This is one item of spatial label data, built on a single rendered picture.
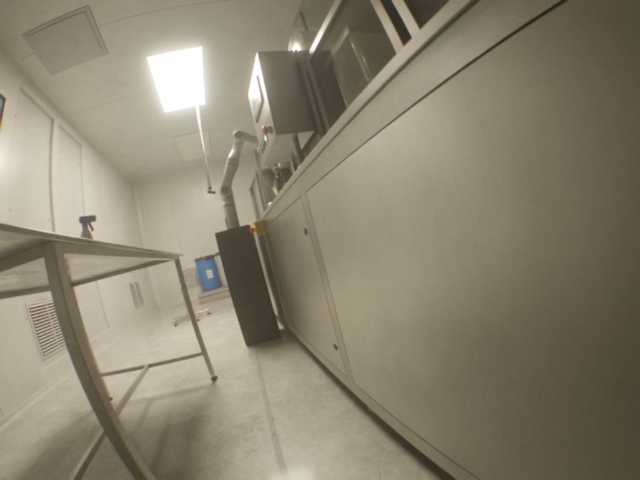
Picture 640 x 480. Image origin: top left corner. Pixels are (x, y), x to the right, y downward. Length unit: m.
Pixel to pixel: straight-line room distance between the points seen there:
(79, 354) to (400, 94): 0.56
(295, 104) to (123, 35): 2.09
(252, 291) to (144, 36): 2.40
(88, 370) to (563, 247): 0.57
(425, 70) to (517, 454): 0.49
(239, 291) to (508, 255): 1.75
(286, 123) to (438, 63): 0.79
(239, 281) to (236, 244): 0.24
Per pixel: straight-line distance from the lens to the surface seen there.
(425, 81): 0.35
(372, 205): 0.47
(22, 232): 0.40
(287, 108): 1.09
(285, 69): 1.20
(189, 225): 5.92
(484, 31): 0.30
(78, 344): 0.46
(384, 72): 0.40
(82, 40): 2.89
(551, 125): 0.26
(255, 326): 1.95
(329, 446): 0.90
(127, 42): 2.94
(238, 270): 1.89
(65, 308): 0.45
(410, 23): 0.63
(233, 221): 1.98
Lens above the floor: 0.60
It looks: 1 degrees down
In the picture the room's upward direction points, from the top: 14 degrees counter-clockwise
